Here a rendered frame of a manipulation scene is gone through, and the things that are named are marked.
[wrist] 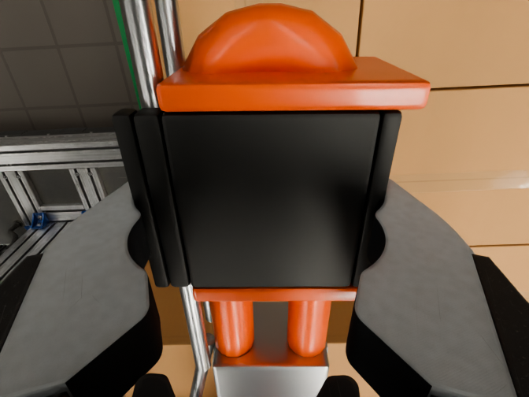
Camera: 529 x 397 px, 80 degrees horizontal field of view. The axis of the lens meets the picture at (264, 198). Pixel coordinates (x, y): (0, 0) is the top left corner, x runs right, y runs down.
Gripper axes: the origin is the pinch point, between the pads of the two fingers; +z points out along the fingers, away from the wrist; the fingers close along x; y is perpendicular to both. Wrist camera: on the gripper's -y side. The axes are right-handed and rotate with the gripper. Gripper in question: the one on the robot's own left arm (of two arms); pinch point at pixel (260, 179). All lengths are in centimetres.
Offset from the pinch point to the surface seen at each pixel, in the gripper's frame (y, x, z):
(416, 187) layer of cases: 31, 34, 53
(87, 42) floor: 5, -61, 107
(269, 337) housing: 10.2, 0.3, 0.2
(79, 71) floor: 14, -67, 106
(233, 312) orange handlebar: 6.6, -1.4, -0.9
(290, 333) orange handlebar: 9.0, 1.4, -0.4
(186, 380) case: 37.3, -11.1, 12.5
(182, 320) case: 29.6, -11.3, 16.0
